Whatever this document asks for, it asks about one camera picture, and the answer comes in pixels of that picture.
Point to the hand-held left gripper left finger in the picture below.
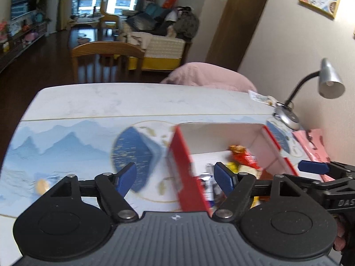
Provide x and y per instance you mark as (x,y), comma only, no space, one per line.
(126,178)

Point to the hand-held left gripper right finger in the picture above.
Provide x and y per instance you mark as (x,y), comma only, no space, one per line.
(223,178)

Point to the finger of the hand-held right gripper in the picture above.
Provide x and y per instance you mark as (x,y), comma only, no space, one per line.
(313,166)
(302,181)

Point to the white blue biscuit packet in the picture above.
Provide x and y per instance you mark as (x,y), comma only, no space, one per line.
(210,188)

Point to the cream snack packet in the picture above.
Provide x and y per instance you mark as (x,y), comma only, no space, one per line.
(248,170)

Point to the red snack packet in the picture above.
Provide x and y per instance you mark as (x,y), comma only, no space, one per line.
(248,159)

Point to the red cardboard box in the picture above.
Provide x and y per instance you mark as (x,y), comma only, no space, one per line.
(183,166)

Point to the person's right hand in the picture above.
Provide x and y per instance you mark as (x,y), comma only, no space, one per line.
(339,235)

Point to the pink patterned bag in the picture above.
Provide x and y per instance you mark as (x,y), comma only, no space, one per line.
(313,144)

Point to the blue mountain print table mat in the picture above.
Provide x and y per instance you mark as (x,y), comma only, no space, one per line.
(69,144)

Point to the light blue biscuit packet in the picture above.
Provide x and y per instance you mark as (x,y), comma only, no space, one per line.
(41,186)

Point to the small printed white packet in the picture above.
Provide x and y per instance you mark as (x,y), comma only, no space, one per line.
(262,98)

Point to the silver desk lamp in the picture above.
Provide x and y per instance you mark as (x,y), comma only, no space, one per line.
(330,80)

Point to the pink chair cushion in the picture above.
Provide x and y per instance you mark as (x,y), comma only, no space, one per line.
(208,74)

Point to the wooden dining chair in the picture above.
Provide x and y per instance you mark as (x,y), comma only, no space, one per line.
(105,48)

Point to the sofa with cream cover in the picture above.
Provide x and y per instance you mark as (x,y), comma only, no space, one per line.
(166,47)

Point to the small wooden stool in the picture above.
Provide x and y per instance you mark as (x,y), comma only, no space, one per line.
(83,38)

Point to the brown wooden door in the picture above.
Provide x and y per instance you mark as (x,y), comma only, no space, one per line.
(235,27)

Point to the dark clothes pile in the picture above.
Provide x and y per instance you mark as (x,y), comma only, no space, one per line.
(188,23)

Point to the dark television cabinet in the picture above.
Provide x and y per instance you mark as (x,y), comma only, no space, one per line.
(16,50)

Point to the pink toy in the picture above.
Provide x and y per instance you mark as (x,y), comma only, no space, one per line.
(31,38)

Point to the orange bag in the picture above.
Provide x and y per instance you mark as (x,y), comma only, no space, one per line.
(169,1)

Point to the brown curtain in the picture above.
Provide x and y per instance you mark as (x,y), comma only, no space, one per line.
(65,2)

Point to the pink flowers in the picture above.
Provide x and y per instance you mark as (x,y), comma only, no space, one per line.
(4,30)

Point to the wall television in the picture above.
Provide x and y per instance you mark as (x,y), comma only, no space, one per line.
(22,0)

